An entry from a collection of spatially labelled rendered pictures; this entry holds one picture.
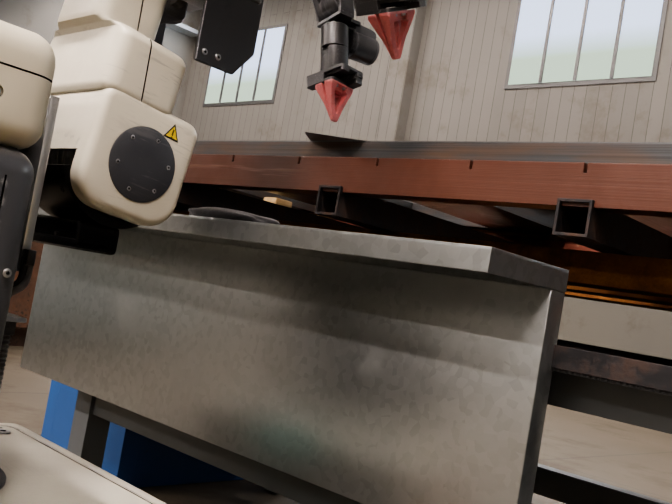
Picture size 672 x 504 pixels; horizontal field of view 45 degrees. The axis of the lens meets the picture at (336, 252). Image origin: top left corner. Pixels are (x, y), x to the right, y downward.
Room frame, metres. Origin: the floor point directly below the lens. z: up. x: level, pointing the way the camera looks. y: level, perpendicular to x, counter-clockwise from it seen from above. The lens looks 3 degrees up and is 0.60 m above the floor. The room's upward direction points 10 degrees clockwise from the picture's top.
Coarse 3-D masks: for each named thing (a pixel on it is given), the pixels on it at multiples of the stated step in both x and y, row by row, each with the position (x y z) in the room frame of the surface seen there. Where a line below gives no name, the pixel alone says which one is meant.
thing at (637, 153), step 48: (240, 144) 1.61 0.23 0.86; (288, 144) 1.52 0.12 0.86; (336, 144) 1.44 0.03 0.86; (384, 144) 1.36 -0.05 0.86; (432, 144) 1.30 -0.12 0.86; (480, 144) 1.24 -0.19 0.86; (528, 144) 1.18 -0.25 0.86; (576, 144) 1.13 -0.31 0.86; (624, 144) 1.08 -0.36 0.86; (240, 192) 2.13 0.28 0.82; (288, 192) 1.94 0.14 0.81
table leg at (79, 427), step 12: (84, 396) 1.88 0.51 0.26; (84, 408) 1.87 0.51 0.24; (84, 420) 1.87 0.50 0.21; (96, 420) 1.88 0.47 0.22; (72, 432) 1.89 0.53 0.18; (84, 432) 1.86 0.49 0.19; (96, 432) 1.88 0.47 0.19; (72, 444) 1.89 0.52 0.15; (84, 444) 1.86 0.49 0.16; (96, 444) 1.89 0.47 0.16; (84, 456) 1.87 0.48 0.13; (96, 456) 1.89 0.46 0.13
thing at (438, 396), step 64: (64, 256) 1.84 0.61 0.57; (128, 256) 1.67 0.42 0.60; (192, 256) 1.54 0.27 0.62; (256, 256) 1.42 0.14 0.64; (64, 320) 1.81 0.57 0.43; (128, 320) 1.65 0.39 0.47; (192, 320) 1.51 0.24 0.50; (256, 320) 1.40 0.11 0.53; (320, 320) 1.30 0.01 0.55; (384, 320) 1.21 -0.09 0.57; (448, 320) 1.14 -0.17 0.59; (512, 320) 1.07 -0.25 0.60; (64, 384) 1.78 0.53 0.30; (128, 384) 1.62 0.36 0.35; (192, 384) 1.49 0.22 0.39; (256, 384) 1.38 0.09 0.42; (320, 384) 1.28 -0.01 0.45; (384, 384) 1.20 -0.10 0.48; (448, 384) 1.13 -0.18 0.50; (512, 384) 1.06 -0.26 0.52; (256, 448) 1.36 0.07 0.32; (320, 448) 1.27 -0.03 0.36; (384, 448) 1.19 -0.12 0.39; (448, 448) 1.12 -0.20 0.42; (512, 448) 1.05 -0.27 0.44
